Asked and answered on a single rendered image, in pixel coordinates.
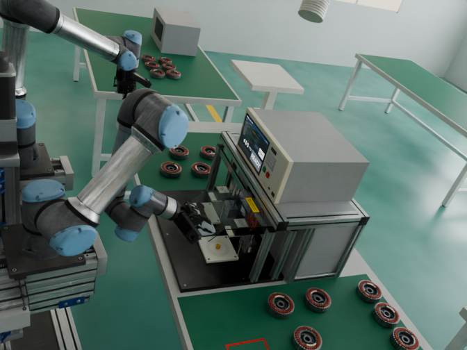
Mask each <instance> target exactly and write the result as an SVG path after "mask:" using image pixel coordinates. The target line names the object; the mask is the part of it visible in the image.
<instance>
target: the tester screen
mask: <svg viewBox="0 0 467 350"><path fill-rule="evenodd" d="M244 138H245V139H246V140H247V141H248V143H249V147H248V148H247V147H246V145H245V143H244V142H243V140H244ZM240 140H241V141H242V143H243V144H244V145H245V147H246V149H247V150H248V151H249V153H250V155H249V156H248V155H247V153H246V151H245V150H244V149H243V147H242V145H241V144H240V141H239V145H240V146H241V148H242V149H243V151H244V152H245V154H246V155H247V157H248V158H249V160H250V156H251V153H252V150H254V152H255V154H256V155H257V156H258V158H259V159H260V161H261V162H263V160H262V159H261V157H260V155H258V153H257V152H256V150H255V148H254V143H255V142H256V143H257V144H258V146H259V147H260V149H261V150H262V152H263V153H264V154H265V152H266V149H267V147H268V142H267V140H266V139H265V138H264V137H263V135H262V134H261V132H260V131H259V130H258V129H257V127H256V126H255V125H254V123H253V122H252V120H251V119H250V118H249V117H248V115H247V116H246V119H245V124H244V126H243V131H242V134H241V137H240ZM250 161H251V160H250ZM251 163H252V161H251ZM252 164H253V163H252ZM253 166H254V164H253ZM254 168H255V166H254ZM255 169H256V168H255ZM256 171H257V169H256ZM257 172H258V171H257ZM258 173H259V172H258Z"/></svg>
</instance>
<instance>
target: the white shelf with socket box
mask: <svg viewBox="0 0 467 350"><path fill-rule="evenodd" d="M230 65H231V66H232V67H233V69H234V70H235V71H236V73H237V74H238V75H239V76H240V77H241V78H242V79H243V81H244V82H245V83H246V84H247V86H248V87H249V88H250V90H253V91H263V92H265V94H264V97H263V101H262V104H261V108H255V109H267V110H272V108H273V105H274V103H275V99H276V97H277V93H278V92H280V93H290V94H303V93H304V88H303V87H302V86H301V85H300V84H299V83H298V82H297V81H296V80H295V79H294V78H293V77H292V76H291V75H290V74H288V73H287V72H286V71H285V70H284V69H283V68H282V67H281V66H280V65H276V64H268V63H261V62H249V61H241V60H231V63H230Z"/></svg>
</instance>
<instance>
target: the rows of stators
mask: <svg viewBox="0 0 467 350"><path fill-rule="evenodd" d="M365 288H366V289H365ZM356 291H357V294H358V295H359V297H360V298H361V299H363V300H364V301H366V302H368V303H377V304H376V305H375V307H374V308H373V310H372V314H373V317H374V318H375V320H377V322H378V323H379V324H381V325H382V326H385V327H387V328H394V327H396V326H397V324H398V322H399V321H400V314H399V313H398V311H397V310H396V309H395V308H394V307H393V306H391V305H389V304H387V303H383V302H380V303H378V302H379V300H380V299H381V297H382V290H381V289H380V288H379V287H378V285H376V284H374V283H372V281H367V280H363V281H360V282H359V284H358V285H357V288H356ZM373 293H374V295H373ZM390 316H391V319H390ZM399 336H402V337H401V338H399ZM390 339H391V342H392V344H393V346H394V347H395V348H397V350H418V348H419V346H420V343H419V341H418V338H417V337H416V335H415V334H414V333H413V332H412V331H410V330H409V329H407V328H404V327H397V328H395V329H394V330H393V332H392V333H391V335H390ZM409 342H410V343H409Z"/></svg>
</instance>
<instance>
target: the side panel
mask: <svg viewBox="0 0 467 350"><path fill-rule="evenodd" d="M365 226H366V225H362V226H339V227H329V228H309V230H308V232H307V234H306V237H305V239H304V241H303V243H302V246H301V248H300V251H299V253H298V255H297V257H296V259H295V262H294V264H293V267H292V269H291V271H290V274H289V276H288V278H287V279H284V280H285V281H286V283H287V284H288V283H299V282H305V281H315V280H321V279H327V278H336V277H339V276H340V274H341V272H342V270H343V268H344V266H345V264H346V262H347V260H348V258H349V257H350V254H351V252H352V250H353V249H354V247H355V245H356V243H357V241H358V239H359V237H360V235H361V233H362V231H363V229H364V228H365Z"/></svg>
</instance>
